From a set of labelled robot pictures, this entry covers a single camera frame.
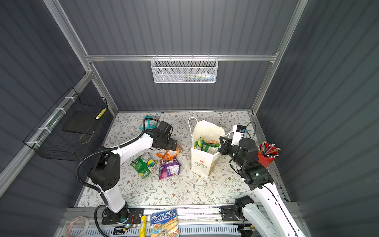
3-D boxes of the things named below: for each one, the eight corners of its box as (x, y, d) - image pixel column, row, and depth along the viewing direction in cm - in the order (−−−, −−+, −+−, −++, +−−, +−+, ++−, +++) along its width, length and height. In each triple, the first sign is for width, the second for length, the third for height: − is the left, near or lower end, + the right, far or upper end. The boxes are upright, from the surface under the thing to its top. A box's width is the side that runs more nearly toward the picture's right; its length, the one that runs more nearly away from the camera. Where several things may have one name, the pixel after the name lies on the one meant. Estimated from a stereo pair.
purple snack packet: (159, 179, 87) (157, 176, 83) (161, 161, 95) (160, 157, 91) (179, 179, 87) (178, 176, 83) (180, 161, 95) (180, 157, 91)
